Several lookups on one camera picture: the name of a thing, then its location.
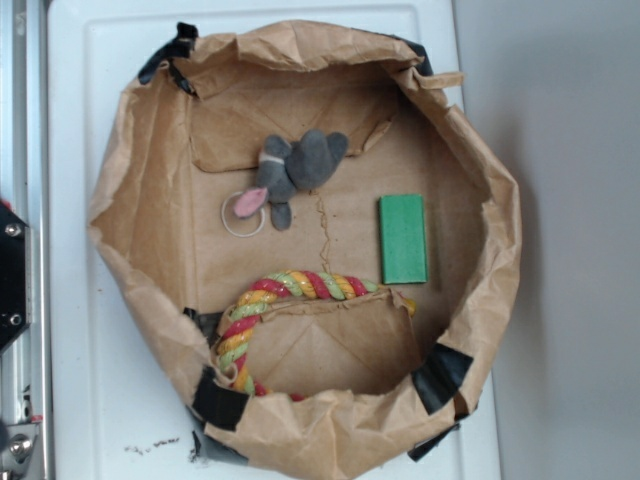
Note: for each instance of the brown paper bag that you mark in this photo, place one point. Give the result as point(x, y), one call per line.
point(185, 145)

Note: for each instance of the gray plush elephant toy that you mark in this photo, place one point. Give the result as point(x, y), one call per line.
point(285, 168)

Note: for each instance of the green rectangular block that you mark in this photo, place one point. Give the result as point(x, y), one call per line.
point(403, 239)

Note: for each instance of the white plastic tray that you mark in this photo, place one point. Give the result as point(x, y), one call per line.
point(115, 413)

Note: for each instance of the multicolor rope ring toy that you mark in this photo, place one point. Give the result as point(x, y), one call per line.
point(303, 333)

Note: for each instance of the black metal bracket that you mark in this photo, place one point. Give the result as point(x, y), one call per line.
point(15, 276)

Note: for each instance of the aluminum frame rail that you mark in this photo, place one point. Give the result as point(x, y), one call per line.
point(27, 439)

